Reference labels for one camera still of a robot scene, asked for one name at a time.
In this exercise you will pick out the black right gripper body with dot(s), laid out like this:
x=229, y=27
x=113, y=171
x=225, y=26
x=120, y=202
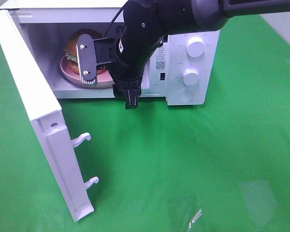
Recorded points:
x=127, y=67

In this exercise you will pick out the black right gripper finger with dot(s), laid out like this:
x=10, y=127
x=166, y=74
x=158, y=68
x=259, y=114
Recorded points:
x=128, y=91

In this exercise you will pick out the pink round plate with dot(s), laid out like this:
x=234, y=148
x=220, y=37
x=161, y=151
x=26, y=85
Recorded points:
x=104, y=79

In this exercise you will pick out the round white door button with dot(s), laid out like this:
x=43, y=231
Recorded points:
x=186, y=96

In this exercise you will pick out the burger with lettuce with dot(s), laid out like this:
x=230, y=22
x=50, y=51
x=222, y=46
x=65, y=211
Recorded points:
x=71, y=49

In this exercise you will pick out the white microwave door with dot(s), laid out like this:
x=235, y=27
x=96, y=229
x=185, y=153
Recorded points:
x=45, y=115

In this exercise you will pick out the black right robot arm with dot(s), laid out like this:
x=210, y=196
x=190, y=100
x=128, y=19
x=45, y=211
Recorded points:
x=148, y=21

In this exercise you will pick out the white microwave oven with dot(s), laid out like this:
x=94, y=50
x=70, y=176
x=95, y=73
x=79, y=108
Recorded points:
x=35, y=33

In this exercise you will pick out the lower white microwave knob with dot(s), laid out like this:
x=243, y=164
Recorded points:
x=190, y=77

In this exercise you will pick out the white microwave knob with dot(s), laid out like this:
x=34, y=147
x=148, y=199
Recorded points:
x=190, y=77
x=195, y=46

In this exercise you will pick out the upper white microwave knob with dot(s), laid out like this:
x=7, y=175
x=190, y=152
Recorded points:
x=195, y=46

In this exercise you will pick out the green table cloth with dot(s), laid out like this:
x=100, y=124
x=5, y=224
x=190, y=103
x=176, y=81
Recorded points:
x=223, y=166

